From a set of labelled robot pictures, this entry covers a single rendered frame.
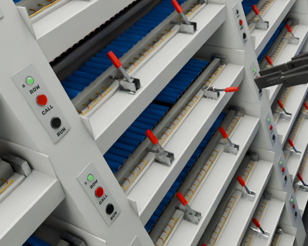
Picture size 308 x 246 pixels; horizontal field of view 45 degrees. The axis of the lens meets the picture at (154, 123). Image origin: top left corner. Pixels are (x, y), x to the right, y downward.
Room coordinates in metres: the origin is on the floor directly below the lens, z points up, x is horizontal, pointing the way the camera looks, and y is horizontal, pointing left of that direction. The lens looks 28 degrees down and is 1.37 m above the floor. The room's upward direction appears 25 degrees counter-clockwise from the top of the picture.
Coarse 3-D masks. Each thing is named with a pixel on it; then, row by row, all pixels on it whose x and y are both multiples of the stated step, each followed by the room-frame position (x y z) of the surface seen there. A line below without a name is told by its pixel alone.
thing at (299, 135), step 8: (304, 104) 1.39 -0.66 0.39; (304, 112) 1.44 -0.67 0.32; (296, 120) 1.37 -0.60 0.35; (304, 120) 1.39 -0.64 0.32; (296, 128) 1.35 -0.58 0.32; (304, 128) 1.34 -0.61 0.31; (288, 136) 1.29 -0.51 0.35; (296, 136) 1.30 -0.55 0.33; (304, 136) 1.29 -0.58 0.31; (288, 144) 1.27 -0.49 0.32; (296, 144) 1.26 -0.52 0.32; (304, 144) 1.25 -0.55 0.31; (288, 152) 1.22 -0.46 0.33; (296, 152) 1.19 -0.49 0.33; (304, 152) 1.22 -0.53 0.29; (288, 160) 1.19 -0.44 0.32; (296, 160) 1.18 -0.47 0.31; (288, 168) 1.15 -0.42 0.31; (296, 168) 1.14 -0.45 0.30
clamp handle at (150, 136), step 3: (147, 132) 0.71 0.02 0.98; (150, 132) 0.71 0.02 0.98; (147, 135) 0.71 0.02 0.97; (150, 135) 0.71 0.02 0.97; (153, 135) 0.71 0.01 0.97; (150, 138) 0.71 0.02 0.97; (153, 138) 0.71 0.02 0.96; (153, 141) 0.70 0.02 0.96; (156, 141) 0.71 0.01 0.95; (156, 144) 0.70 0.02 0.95; (159, 144) 0.71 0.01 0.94; (159, 147) 0.70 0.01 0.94; (159, 150) 0.70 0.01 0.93; (162, 150) 0.70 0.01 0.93; (162, 153) 0.70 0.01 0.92; (165, 153) 0.70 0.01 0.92
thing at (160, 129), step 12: (216, 60) 1.02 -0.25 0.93; (204, 72) 0.98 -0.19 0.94; (192, 84) 0.93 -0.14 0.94; (204, 84) 0.94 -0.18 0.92; (192, 96) 0.90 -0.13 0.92; (180, 108) 0.85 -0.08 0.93; (168, 120) 0.81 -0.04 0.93; (180, 120) 0.82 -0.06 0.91; (156, 132) 0.77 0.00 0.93; (144, 144) 0.74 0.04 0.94; (132, 156) 0.72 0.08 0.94; (144, 156) 0.73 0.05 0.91; (120, 168) 0.69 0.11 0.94; (132, 168) 0.70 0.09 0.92; (120, 180) 0.66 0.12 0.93
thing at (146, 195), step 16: (208, 48) 1.07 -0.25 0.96; (224, 48) 1.03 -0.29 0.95; (240, 64) 1.01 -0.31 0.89; (208, 80) 0.97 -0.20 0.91; (224, 80) 0.95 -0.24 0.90; (240, 80) 0.99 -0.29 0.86; (224, 96) 0.90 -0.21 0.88; (192, 112) 0.85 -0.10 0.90; (208, 112) 0.83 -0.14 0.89; (192, 128) 0.79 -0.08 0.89; (208, 128) 0.82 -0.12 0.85; (176, 144) 0.75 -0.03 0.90; (192, 144) 0.75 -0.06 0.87; (144, 160) 0.72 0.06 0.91; (176, 160) 0.70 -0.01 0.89; (144, 176) 0.68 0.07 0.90; (160, 176) 0.66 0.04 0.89; (176, 176) 0.70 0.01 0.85; (144, 192) 0.63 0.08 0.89; (160, 192) 0.64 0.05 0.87; (144, 208) 0.59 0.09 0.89; (144, 224) 0.59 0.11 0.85
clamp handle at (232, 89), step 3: (228, 87) 0.86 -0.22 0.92; (231, 87) 0.85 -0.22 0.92; (234, 87) 0.84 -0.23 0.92; (237, 87) 0.84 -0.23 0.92; (213, 90) 0.88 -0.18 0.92; (216, 90) 0.88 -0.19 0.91; (219, 90) 0.87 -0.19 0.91; (222, 90) 0.86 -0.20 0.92; (225, 90) 0.86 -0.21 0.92; (228, 90) 0.85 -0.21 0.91; (231, 90) 0.84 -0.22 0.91; (234, 90) 0.84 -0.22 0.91; (237, 90) 0.84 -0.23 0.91
